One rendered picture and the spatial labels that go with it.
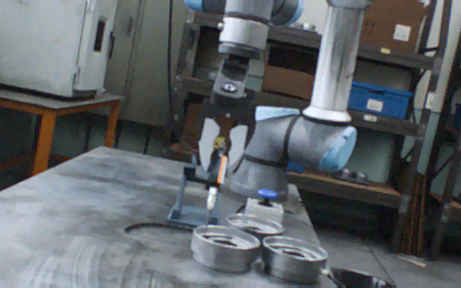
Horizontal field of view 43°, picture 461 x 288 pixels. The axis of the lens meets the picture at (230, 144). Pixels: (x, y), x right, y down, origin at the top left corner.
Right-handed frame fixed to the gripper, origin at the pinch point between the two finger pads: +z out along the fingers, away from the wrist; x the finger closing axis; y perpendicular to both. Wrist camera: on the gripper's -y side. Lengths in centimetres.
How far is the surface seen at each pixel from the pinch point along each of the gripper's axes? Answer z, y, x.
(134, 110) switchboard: 29, 376, 76
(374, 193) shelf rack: 52, 336, -118
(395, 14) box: -80, 343, -106
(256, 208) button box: 9.2, 16.5, -8.9
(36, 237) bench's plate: 13.1, -12.7, 24.1
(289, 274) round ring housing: 12.2, -10.3, -13.7
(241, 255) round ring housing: 10.3, -11.6, -6.0
